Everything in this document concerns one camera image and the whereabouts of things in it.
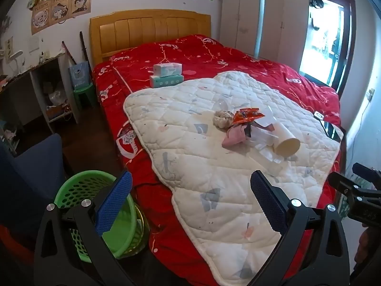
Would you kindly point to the beige ball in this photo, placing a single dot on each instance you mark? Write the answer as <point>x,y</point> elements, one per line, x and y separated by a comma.
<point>221,119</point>

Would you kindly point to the white paper cup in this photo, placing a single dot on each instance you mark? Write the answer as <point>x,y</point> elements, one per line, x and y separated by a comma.
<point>287,146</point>

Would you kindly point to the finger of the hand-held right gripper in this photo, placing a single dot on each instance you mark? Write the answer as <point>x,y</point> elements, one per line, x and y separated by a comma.
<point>367,171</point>
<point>342,183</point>

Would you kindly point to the green perforated plastic basket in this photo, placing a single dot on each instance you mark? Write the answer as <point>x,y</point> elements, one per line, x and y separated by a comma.
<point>86,184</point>

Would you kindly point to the orange plastic stool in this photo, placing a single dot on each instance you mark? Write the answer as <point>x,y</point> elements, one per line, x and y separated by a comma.
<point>13,244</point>

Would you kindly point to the white teal tissue pack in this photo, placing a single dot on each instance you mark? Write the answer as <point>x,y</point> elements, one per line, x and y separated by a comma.
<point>166,69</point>

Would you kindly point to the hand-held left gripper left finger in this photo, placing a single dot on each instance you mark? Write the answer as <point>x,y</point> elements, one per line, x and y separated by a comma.
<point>114,203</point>

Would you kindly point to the wooden headboard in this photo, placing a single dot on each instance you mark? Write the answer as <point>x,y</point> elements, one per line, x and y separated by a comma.
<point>148,29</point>

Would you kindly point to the white wall socket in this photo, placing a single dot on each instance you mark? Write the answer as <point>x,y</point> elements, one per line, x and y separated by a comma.
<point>371,94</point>

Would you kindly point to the cartoon faces wall poster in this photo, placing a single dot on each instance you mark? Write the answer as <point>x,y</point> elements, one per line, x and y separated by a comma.
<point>59,12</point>

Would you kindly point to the black phone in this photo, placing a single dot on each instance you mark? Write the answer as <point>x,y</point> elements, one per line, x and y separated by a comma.
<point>332,131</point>

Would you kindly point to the red printed bedspread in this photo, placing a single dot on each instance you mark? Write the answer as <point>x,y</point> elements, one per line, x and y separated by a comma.
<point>184,62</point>

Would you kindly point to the white desk with shelves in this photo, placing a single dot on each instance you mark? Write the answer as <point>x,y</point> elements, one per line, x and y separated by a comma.
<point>38,74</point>

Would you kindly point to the white quilted mat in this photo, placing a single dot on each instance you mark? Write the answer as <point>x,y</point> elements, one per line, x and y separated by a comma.
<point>208,172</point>

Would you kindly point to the clear plastic packaging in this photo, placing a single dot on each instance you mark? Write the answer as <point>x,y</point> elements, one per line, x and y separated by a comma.
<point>262,137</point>

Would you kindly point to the blue paper bag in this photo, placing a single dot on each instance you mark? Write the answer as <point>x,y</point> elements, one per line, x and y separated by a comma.
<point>79,76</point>

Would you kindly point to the orange snack wrapper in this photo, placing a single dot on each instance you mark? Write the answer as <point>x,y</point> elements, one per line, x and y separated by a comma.
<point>245,115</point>

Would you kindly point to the small white device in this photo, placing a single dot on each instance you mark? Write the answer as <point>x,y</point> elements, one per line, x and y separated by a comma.
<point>319,115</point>

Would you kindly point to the dark hanging garment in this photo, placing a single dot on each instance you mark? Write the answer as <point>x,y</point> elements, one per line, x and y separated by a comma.
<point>316,0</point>

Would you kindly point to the green plastic stool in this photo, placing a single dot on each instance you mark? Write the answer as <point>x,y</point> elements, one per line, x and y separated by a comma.
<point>84,91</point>

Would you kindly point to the person's right hand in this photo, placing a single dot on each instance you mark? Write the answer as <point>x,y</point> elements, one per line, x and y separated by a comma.
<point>364,247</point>

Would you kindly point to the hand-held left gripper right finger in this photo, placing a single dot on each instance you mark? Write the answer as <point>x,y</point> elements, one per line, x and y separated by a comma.
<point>268,203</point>

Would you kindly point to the dark wooden stick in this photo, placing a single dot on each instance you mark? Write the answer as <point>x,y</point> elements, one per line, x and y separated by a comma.
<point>84,53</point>

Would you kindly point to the white wardrobe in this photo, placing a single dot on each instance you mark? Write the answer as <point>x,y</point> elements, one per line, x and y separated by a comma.
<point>279,20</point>

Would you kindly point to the clear plastic cup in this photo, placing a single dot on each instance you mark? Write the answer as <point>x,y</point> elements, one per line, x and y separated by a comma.
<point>222,105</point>

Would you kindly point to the pink wrapper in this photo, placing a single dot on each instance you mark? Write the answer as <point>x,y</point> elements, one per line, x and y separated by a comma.
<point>235,135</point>

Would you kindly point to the blue cushioned chair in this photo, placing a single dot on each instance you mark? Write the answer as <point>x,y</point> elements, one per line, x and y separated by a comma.
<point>29,172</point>

